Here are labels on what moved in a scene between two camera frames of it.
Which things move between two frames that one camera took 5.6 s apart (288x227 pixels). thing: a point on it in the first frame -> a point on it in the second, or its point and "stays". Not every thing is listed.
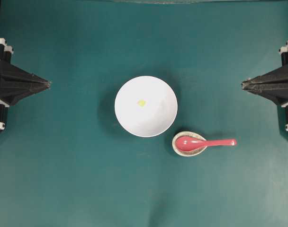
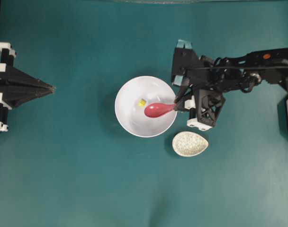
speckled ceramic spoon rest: [184, 153] stays
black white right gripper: [278, 85] -> [208, 103]
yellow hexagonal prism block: [141, 102] stays
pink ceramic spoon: [192, 144] -> [157, 109]
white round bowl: [159, 113] stays
